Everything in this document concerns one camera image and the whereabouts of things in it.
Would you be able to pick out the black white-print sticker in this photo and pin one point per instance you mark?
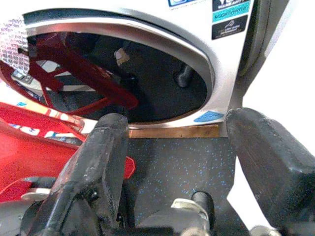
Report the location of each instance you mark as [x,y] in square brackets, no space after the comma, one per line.
[230,28]

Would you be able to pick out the blue oval sticker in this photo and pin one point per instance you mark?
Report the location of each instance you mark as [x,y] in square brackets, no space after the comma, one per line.
[209,116]

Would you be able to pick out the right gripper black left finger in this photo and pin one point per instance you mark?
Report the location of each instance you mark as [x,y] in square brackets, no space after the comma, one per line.
[93,172]

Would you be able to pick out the white washing machine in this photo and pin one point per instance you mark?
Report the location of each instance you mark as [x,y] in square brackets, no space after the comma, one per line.
[224,73]

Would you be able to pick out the teal inverter sticker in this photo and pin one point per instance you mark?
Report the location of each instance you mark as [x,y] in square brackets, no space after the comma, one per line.
[230,14]

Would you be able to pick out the wooden plinth strip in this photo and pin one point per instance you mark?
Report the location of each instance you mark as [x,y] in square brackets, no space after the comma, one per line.
[172,130]

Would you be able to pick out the small bubble wrap piece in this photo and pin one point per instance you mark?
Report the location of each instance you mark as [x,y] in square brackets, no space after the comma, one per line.
[12,41]

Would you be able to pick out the blue and white sticker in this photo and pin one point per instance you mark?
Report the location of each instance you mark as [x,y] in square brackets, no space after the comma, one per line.
[187,2]

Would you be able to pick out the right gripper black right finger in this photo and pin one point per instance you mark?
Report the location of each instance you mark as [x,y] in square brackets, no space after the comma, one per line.
[275,172]

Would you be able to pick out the black blue-speckled rubber mat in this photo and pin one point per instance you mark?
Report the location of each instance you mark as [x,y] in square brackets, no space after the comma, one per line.
[177,167]

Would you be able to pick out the red plastic container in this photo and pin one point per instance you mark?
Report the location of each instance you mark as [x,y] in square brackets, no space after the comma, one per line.
[24,152]

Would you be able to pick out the black warranty sticker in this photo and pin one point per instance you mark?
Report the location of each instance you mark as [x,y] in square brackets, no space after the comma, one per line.
[230,5]

